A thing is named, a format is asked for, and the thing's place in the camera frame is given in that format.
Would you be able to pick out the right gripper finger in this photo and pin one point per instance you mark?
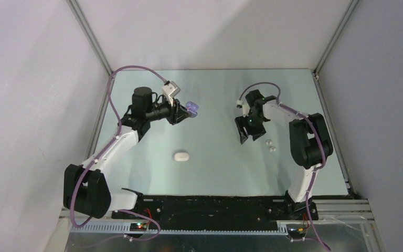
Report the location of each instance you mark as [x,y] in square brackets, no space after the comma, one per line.
[258,132]
[242,129]

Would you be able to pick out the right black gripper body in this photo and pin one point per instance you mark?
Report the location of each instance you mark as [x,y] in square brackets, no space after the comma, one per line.
[253,122]

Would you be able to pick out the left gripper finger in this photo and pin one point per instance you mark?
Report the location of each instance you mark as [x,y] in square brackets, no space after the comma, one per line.
[188,115]
[187,107]

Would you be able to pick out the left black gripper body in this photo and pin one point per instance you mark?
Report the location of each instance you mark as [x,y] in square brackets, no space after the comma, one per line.
[172,119]

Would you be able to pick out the purple earbud charging case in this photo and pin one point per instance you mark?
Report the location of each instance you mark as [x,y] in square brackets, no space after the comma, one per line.
[195,107]

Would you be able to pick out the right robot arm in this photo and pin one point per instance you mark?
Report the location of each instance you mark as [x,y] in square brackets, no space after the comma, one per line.
[309,139]

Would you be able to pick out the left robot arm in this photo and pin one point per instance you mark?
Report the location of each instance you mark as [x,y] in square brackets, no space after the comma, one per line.
[86,186]

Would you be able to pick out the white earbud charging case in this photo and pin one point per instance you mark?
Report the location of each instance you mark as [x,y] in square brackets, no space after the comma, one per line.
[181,156]

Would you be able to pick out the right controller board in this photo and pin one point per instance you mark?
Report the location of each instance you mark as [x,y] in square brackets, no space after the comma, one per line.
[296,234]

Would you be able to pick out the controller board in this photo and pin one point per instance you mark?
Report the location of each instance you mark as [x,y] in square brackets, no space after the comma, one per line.
[296,234]
[139,227]

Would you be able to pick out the left controller board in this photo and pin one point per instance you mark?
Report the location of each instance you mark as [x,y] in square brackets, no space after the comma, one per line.
[139,227]

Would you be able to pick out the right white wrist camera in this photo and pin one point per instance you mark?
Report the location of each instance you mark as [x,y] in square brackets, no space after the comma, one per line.
[244,108]

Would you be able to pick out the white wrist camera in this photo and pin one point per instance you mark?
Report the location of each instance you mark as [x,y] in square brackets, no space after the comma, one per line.
[170,90]
[244,108]

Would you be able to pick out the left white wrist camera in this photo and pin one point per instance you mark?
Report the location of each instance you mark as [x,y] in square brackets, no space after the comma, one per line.
[170,90]

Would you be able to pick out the right aluminium frame post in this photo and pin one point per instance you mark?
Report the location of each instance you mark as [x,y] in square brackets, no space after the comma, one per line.
[351,8]

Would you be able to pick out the aluminium frame post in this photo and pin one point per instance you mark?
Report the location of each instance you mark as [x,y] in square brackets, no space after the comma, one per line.
[90,36]
[351,8]

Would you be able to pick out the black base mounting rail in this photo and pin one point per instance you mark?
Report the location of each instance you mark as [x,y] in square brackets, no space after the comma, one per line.
[223,213]

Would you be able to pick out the left aluminium frame post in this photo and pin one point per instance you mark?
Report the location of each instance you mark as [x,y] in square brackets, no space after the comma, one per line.
[90,36]

